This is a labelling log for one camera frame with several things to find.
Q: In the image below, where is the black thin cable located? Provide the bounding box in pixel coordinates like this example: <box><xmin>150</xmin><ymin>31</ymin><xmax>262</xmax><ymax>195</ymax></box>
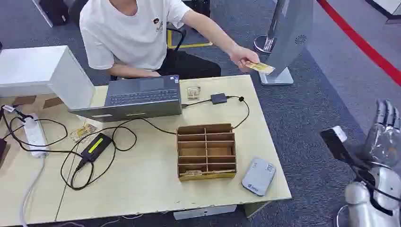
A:
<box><xmin>0</xmin><ymin>105</ymin><xmax>83</xmax><ymax>157</ymax></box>

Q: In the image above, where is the brown tape patch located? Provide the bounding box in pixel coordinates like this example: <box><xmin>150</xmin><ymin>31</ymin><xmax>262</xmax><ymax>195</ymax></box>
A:
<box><xmin>42</xmin><ymin>96</ymin><xmax>64</xmax><ymax>110</ymax></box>
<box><xmin>12</xmin><ymin>95</ymin><xmax>37</xmax><ymax>106</ymax></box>

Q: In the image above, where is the yellow floor tape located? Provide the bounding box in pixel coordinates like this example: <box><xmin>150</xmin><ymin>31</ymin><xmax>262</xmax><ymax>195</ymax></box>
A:
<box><xmin>166</xmin><ymin>29</ymin><xmax>214</xmax><ymax>50</ymax></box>

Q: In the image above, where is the white box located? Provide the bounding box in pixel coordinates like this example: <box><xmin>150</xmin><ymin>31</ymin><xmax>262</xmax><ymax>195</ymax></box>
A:
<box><xmin>0</xmin><ymin>45</ymin><xmax>96</xmax><ymax>111</ymax></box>

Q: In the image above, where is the grey laptop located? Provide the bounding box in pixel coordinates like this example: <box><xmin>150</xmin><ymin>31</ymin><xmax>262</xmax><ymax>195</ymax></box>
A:
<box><xmin>68</xmin><ymin>74</ymin><xmax>183</xmax><ymax>123</ymax></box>

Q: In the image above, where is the black chair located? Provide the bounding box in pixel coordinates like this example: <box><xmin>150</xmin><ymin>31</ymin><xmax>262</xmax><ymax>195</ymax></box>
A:
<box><xmin>165</xmin><ymin>27</ymin><xmax>188</xmax><ymax>52</ymax></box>

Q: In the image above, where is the white power strip cable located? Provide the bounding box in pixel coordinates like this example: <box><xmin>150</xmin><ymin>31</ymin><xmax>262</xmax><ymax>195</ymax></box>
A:
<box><xmin>19</xmin><ymin>156</ymin><xmax>47</xmax><ymax>227</ymax></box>

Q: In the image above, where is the black power adapter yellow label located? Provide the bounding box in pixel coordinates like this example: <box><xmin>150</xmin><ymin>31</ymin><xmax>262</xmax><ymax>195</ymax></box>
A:
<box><xmin>79</xmin><ymin>133</ymin><xmax>113</xmax><ymax>164</ymax></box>

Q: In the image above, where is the card lying in slot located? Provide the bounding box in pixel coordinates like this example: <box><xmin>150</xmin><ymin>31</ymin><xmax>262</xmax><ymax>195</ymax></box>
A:
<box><xmin>180</xmin><ymin>169</ymin><xmax>236</xmax><ymax>178</ymax></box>

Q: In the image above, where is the chrome stanchion base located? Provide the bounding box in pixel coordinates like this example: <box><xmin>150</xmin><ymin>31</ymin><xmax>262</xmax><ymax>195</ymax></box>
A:
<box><xmin>253</xmin><ymin>35</ymin><xmax>277</xmax><ymax>54</ymax></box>

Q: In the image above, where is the small black adapter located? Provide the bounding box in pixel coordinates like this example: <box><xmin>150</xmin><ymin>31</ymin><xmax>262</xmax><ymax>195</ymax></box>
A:
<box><xmin>210</xmin><ymin>92</ymin><xmax>228</xmax><ymax>105</ymax></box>

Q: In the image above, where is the grey kiosk stand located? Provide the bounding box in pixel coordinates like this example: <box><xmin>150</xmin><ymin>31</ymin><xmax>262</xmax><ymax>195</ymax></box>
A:
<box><xmin>259</xmin><ymin>0</ymin><xmax>314</xmax><ymax>86</ymax></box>

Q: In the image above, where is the red floor tape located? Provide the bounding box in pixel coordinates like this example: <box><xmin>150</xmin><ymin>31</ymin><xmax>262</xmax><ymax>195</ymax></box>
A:
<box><xmin>316</xmin><ymin>0</ymin><xmax>401</xmax><ymax>87</ymax></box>

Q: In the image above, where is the black looped adapter cable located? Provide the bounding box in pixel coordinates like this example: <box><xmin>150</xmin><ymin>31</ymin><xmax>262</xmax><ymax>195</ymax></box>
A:
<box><xmin>59</xmin><ymin>117</ymin><xmax>178</xmax><ymax>192</ymax></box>

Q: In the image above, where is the person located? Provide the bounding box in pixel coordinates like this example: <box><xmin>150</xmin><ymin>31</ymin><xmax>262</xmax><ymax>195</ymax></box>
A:
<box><xmin>79</xmin><ymin>0</ymin><xmax>222</xmax><ymax>81</ymax></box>

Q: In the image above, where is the white desk bracket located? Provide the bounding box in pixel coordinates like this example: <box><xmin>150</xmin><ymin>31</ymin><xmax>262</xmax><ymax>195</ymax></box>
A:
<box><xmin>173</xmin><ymin>205</ymin><xmax>238</xmax><ymax>221</ymax></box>

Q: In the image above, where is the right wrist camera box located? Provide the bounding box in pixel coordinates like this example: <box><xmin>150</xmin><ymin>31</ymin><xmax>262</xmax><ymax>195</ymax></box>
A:
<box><xmin>320</xmin><ymin>125</ymin><xmax>376</xmax><ymax>181</ymax></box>

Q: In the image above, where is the black cable with ferrite bead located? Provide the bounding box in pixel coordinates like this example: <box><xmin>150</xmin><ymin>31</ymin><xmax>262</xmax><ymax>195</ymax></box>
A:
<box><xmin>226</xmin><ymin>95</ymin><xmax>251</xmax><ymax>130</ymax></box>

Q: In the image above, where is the wooden card box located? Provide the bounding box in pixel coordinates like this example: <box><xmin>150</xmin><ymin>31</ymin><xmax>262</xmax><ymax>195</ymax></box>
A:
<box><xmin>176</xmin><ymin>123</ymin><xmax>238</xmax><ymax>182</ymax></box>

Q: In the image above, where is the black bin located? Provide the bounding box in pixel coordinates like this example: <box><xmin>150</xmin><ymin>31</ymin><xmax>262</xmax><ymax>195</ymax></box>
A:
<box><xmin>38</xmin><ymin>0</ymin><xmax>71</xmax><ymax>27</ymax></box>

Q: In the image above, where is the white power strip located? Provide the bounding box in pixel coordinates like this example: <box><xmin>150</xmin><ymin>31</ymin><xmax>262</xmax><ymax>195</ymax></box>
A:
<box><xmin>23</xmin><ymin>113</ymin><xmax>50</xmax><ymax>158</ymax></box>

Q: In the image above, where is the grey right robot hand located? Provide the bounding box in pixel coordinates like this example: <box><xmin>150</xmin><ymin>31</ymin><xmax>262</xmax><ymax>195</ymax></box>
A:
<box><xmin>363</xmin><ymin>99</ymin><xmax>401</xmax><ymax>176</ymax></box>

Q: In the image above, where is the person's left hand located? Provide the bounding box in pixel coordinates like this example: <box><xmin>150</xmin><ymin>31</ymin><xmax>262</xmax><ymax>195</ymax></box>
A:
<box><xmin>229</xmin><ymin>45</ymin><xmax>260</xmax><ymax>73</ymax></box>

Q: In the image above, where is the clear card case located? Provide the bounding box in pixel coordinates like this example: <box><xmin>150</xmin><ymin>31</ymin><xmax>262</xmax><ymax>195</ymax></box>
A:
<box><xmin>186</xmin><ymin>86</ymin><xmax>201</xmax><ymax>101</ymax></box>

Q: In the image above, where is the short black laptop cable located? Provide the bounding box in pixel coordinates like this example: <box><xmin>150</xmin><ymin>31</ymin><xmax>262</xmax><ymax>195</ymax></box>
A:
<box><xmin>181</xmin><ymin>99</ymin><xmax>212</xmax><ymax>109</ymax></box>

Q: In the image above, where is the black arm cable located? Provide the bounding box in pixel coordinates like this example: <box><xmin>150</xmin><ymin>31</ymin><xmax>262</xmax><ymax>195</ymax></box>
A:
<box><xmin>350</xmin><ymin>161</ymin><xmax>401</xmax><ymax>218</ymax></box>

